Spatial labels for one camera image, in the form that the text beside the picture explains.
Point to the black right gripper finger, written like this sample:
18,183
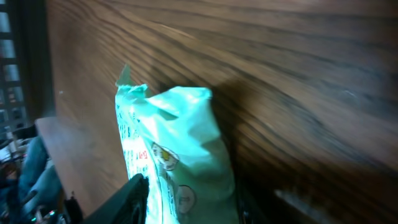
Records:
127,206

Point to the teal tissue pack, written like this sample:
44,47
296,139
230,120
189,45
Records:
173,139

